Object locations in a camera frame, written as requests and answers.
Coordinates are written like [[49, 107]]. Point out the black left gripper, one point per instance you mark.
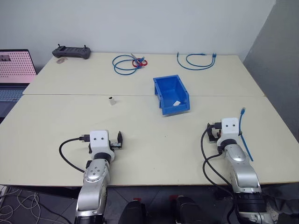
[[116, 145]]

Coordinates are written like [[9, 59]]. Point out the dark rounded shape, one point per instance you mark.
[[187, 211], [133, 213]]

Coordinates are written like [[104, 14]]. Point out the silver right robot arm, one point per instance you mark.
[[243, 170]]

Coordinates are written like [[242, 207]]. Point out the blue plastic storage bin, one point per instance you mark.
[[174, 93]]

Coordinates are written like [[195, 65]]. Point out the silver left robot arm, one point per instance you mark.
[[93, 177]]

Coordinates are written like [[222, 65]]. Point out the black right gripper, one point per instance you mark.
[[213, 133]]

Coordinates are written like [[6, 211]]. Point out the grey remote controller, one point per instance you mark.
[[72, 52]]

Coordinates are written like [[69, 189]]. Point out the open laptop computer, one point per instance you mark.
[[14, 70]]

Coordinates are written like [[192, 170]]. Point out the grey cloth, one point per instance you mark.
[[283, 205]]

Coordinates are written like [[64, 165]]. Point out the small white tag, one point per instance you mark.
[[177, 103]]

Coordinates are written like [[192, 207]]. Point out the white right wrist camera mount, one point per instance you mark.
[[230, 129]]

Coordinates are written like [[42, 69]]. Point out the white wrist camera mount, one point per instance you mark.
[[230, 129], [100, 142]]

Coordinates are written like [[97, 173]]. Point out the red scissors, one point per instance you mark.
[[133, 63]]

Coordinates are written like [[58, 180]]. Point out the small white cylinder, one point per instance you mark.
[[112, 100]]

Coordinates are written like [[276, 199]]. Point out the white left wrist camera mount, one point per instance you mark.
[[100, 142]]

